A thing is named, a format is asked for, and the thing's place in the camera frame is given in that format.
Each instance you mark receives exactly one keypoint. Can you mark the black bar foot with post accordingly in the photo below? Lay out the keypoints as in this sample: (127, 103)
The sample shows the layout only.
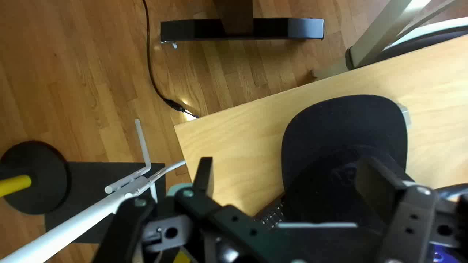
(272, 28)

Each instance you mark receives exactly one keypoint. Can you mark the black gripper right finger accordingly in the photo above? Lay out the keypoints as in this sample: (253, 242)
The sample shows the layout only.
(410, 214)

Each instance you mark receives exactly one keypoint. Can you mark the black flat floor plate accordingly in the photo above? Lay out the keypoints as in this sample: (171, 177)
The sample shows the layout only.
(88, 180)

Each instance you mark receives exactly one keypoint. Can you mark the yellow pole with black base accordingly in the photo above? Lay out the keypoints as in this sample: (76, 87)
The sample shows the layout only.
(38, 166)

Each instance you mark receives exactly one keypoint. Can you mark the chair with pale frame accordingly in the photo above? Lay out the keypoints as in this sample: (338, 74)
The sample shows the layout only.
(375, 34)

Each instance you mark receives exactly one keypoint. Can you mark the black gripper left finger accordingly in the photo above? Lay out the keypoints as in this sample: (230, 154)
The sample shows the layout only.
(203, 176)

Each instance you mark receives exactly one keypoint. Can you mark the black snapback cap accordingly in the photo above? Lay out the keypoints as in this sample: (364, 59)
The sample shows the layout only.
(341, 132)

